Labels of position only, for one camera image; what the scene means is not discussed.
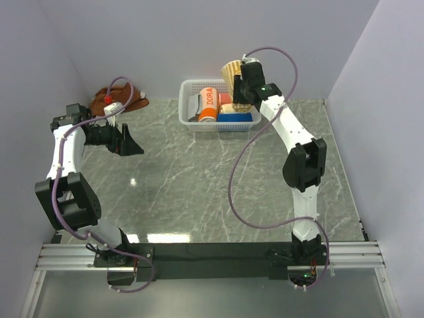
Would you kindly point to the aluminium rail frame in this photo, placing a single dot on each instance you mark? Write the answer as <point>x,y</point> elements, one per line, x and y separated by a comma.
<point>177,192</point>

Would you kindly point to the grey rolled towel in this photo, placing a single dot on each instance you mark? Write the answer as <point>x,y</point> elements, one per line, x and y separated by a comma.
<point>194,107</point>

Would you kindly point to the white plastic basket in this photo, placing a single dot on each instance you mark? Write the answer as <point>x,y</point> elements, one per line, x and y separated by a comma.
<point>194,86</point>

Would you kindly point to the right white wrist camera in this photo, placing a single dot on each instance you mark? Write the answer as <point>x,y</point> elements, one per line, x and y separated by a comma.
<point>248,60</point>

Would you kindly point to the orange white rolled towel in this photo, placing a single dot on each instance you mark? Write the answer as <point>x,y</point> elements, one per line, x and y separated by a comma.
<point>210,98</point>

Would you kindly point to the brown towel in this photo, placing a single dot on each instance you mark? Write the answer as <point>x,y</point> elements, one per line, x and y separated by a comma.
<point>118,93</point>

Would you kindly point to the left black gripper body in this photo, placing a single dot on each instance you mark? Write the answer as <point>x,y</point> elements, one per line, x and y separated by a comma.
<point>105,136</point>

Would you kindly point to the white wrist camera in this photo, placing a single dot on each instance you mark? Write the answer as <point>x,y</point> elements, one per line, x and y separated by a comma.
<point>112,107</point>
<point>248,60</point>

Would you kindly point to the blue rolled towel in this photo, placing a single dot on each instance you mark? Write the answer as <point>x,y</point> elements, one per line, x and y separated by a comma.
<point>234,117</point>

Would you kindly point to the yellow striped Doraemon towel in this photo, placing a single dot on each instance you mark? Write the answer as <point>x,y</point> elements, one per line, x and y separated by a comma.
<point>228,71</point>

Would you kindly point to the black base beam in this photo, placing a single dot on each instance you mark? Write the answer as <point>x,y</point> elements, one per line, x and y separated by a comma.
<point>217,260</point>

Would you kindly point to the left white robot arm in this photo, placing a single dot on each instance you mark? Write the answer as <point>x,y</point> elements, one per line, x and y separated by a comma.
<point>65,195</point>

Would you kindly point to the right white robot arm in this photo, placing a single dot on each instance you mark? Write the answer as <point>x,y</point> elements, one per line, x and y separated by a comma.
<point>304,166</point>

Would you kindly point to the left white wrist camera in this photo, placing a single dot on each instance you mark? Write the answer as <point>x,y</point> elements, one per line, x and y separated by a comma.
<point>112,107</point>

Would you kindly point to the red rolled towel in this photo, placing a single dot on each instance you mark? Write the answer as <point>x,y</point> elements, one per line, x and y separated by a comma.
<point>225,98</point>

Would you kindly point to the cream rolled towel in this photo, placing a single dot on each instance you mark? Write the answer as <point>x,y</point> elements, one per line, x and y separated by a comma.
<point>227,108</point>

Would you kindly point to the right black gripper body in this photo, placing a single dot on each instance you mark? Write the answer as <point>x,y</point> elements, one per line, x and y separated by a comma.
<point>245,88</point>

